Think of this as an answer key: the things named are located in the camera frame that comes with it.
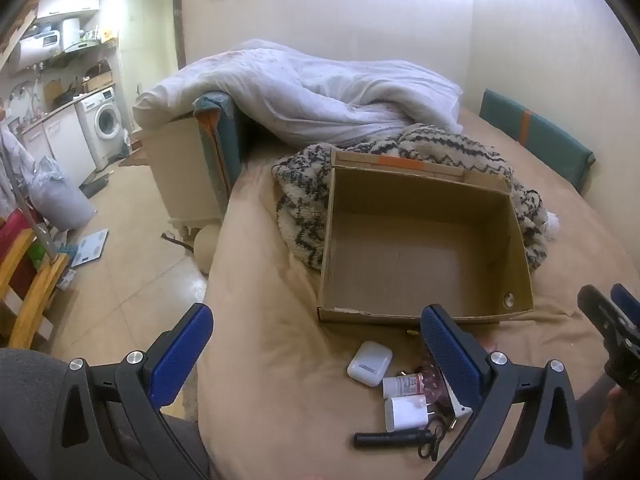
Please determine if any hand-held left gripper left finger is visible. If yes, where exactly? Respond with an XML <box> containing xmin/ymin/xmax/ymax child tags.
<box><xmin>62</xmin><ymin>303</ymin><xmax>215</xmax><ymax>480</ymax></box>

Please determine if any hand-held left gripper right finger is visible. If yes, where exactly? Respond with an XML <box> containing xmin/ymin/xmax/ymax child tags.
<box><xmin>421</xmin><ymin>303</ymin><xmax>585</xmax><ymax>480</ymax></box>

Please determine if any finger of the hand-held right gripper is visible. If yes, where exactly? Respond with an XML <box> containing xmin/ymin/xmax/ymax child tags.
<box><xmin>611</xmin><ymin>283</ymin><xmax>640</xmax><ymax>333</ymax></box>
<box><xmin>577</xmin><ymin>285</ymin><xmax>632</xmax><ymax>348</ymax></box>

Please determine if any dark pink gua sha tool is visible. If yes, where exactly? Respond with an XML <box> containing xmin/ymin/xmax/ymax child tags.
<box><xmin>417</xmin><ymin>355</ymin><xmax>451</xmax><ymax>407</ymax></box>

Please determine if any white bottle with red label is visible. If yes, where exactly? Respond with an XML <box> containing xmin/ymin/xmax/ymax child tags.
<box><xmin>382</xmin><ymin>372</ymin><xmax>427</xmax><ymax>400</ymax></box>

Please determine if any white plug charger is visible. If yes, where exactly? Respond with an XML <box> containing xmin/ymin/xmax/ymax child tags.
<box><xmin>384</xmin><ymin>394</ymin><xmax>432</xmax><ymax>432</ymax></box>

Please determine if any white earbuds case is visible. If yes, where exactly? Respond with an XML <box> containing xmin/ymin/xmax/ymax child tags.
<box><xmin>347</xmin><ymin>341</ymin><xmax>394</xmax><ymax>387</ymax></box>

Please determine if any cardboard box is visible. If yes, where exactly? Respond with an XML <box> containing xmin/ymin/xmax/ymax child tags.
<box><xmin>317</xmin><ymin>147</ymin><xmax>535</xmax><ymax>325</ymax></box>

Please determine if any black flashlight with lanyard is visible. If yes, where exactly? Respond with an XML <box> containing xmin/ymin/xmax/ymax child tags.
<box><xmin>353</xmin><ymin>425</ymin><xmax>448</xmax><ymax>461</ymax></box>

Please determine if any person's right hand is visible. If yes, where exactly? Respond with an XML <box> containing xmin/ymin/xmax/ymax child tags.
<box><xmin>586</xmin><ymin>387</ymin><xmax>640</xmax><ymax>467</ymax></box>

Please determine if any white bathroom scale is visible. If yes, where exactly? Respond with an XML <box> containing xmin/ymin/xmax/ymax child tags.
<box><xmin>70</xmin><ymin>228</ymin><xmax>110</xmax><ymax>268</ymax></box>

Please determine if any yellow wooden chair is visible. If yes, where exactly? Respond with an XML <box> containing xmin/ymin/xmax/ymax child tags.
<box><xmin>0</xmin><ymin>230</ymin><xmax>71</xmax><ymax>351</ymax></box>

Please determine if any teal headboard cushion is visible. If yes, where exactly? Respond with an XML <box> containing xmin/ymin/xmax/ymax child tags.
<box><xmin>479</xmin><ymin>88</ymin><xmax>596</xmax><ymax>193</ymax></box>

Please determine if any dark floor mat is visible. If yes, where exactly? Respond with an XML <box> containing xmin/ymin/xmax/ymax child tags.
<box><xmin>80</xmin><ymin>175</ymin><xmax>114</xmax><ymax>199</ymax></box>

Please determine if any grey plastic trash bag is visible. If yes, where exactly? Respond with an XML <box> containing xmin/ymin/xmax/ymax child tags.
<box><xmin>27</xmin><ymin>156</ymin><xmax>96</xmax><ymax>229</ymax></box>

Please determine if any beige black patterned blanket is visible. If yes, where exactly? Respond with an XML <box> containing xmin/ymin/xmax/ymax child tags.
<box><xmin>271</xmin><ymin>124</ymin><xmax>560</xmax><ymax>273</ymax></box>

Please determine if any red bag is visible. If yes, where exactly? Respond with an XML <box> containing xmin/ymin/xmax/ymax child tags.
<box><xmin>0</xmin><ymin>209</ymin><xmax>32</xmax><ymax>263</ymax></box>

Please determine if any teal cushion with orange edge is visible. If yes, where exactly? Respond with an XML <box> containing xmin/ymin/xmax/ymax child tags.
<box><xmin>194</xmin><ymin>91</ymin><xmax>247</xmax><ymax>202</ymax></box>

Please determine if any white kitchen counter cabinet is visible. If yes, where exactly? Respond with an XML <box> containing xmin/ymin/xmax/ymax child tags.
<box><xmin>20</xmin><ymin>105</ymin><xmax>98</xmax><ymax>191</ymax></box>

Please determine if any white washing machine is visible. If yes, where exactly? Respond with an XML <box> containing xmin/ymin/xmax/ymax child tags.
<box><xmin>75</xmin><ymin>87</ymin><xmax>124</xmax><ymax>171</ymax></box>

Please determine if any white hanging cloth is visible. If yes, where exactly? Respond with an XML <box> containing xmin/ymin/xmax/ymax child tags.
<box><xmin>0</xmin><ymin>127</ymin><xmax>37</xmax><ymax>217</ymax></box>

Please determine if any white duvet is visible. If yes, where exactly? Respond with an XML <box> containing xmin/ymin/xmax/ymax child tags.
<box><xmin>132</xmin><ymin>38</ymin><xmax>463</xmax><ymax>146</ymax></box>

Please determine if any white water heater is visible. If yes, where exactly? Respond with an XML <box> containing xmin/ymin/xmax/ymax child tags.
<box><xmin>59</xmin><ymin>17</ymin><xmax>84</xmax><ymax>54</ymax></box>

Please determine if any white wooden bed frame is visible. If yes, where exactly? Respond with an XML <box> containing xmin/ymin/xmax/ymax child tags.
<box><xmin>132</xmin><ymin>115</ymin><xmax>227</xmax><ymax>241</ymax></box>

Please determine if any dark door frame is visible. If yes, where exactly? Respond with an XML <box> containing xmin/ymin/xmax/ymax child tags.
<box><xmin>171</xmin><ymin>0</ymin><xmax>187</xmax><ymax>69</ymax></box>

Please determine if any white wall cabinet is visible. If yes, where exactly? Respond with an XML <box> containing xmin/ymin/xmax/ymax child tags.
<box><xmin>37</xmin><ymin>0</ymin><xmax>101</xmax><ymax>21</ymax></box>

